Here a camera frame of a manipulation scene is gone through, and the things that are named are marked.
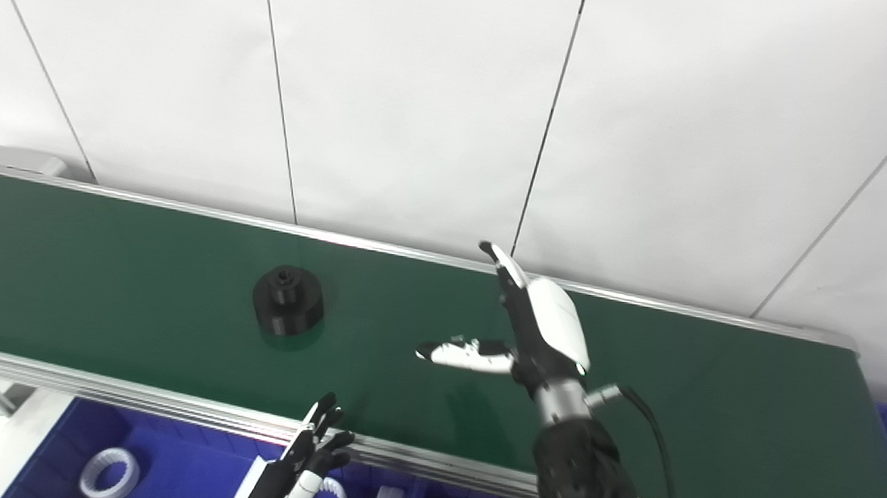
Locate green conveyor belt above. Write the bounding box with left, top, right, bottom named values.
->
left=0, top=145, right=887, bottom=498
left=0, top=171, right=887, bottom=498

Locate black round flanged part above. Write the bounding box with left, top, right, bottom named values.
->
left=250, top=264, right=328, bottom=340

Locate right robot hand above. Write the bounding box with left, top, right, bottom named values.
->
left=413, top=237, right=597, bottom=399

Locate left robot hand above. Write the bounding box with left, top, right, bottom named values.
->
left=240, top=388, right=358, bottom=498

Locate blue bin with white rings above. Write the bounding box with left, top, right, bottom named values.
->
left=2, top=393, right=417, bottom=498

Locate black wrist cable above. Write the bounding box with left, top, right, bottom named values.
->
left=581, top=383, right=692, bottom=498

